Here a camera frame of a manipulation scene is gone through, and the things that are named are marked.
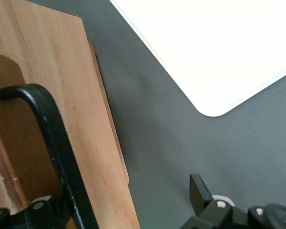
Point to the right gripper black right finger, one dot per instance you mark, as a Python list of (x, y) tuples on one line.
[(205, 214)]

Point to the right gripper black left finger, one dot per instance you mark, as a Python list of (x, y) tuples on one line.
[(26, 219)]

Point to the wooden drawer with tray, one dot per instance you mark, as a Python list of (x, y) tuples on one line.
[(69, 83)]

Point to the wooden drawer front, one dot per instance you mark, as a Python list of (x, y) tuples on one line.
[(97, 71)]

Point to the beige rectangular tray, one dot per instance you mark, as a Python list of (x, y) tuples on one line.
[(217, 47)]

